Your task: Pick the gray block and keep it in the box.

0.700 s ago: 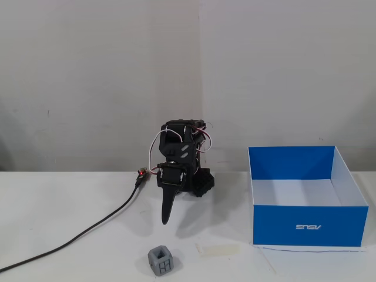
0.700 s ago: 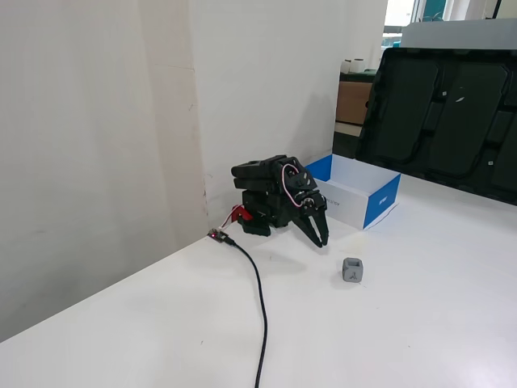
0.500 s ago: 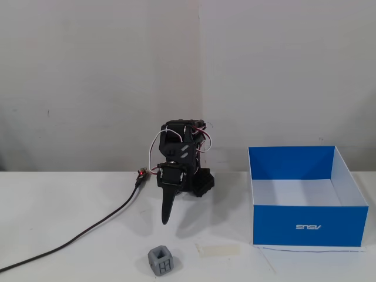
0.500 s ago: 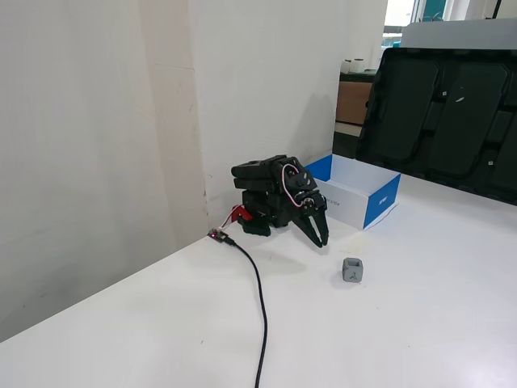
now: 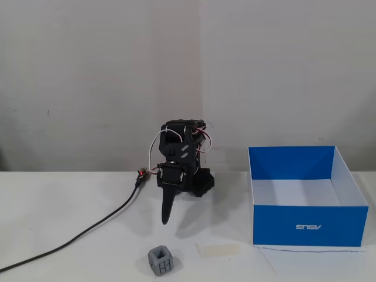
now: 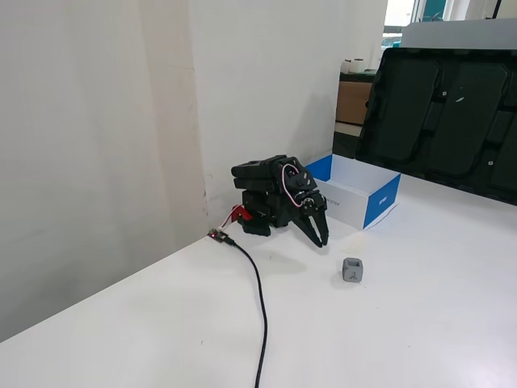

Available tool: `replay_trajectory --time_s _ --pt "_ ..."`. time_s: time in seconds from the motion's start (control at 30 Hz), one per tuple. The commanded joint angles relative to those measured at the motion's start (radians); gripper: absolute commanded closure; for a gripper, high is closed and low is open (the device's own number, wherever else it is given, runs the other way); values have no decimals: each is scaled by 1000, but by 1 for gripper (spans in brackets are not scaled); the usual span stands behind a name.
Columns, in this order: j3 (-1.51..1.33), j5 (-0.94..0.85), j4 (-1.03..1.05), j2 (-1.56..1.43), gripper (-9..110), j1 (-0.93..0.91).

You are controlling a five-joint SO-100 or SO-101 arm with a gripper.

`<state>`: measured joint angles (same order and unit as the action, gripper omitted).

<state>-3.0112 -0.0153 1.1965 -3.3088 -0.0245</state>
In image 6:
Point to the red and black table clamp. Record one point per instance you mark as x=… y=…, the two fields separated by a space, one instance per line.
x=242 y=214

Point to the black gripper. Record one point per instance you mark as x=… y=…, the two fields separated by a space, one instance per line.
x=311 y=208

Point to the gray cube block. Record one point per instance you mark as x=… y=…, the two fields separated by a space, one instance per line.
x=354 y=271

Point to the black plastic tray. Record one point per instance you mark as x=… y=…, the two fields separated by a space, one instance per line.
x=440 y=113

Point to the brown cardboard box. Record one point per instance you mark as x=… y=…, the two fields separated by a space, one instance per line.
x=353 y=101

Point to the small controller board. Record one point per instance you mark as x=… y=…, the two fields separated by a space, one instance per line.
x=216 y=234

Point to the white and blue box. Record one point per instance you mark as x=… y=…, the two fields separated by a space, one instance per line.
x=355 y=202

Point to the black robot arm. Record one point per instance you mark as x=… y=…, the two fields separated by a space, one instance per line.
x=254 y=174

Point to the gray flat panel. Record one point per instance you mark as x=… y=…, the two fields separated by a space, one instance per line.
x=456 y=34

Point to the white cup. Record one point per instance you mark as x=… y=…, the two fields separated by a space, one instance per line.
x=347 y=66
x=358 y=66

